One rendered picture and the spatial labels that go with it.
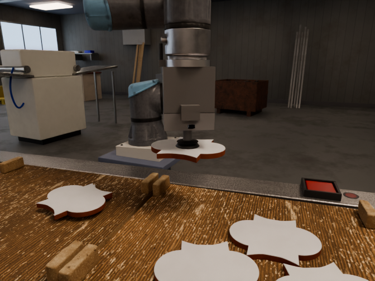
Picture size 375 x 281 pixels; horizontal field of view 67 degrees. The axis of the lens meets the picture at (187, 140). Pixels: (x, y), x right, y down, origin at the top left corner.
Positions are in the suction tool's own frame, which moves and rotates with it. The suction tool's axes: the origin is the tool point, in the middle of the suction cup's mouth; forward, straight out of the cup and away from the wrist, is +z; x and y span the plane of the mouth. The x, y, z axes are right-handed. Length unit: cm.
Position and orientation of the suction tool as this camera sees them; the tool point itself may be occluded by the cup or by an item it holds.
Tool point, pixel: (187, 151)
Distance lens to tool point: 51.7
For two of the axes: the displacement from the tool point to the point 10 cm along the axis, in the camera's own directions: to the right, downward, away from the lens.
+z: 0.0, 9.7, 2.6
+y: 9.9, -0.3, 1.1
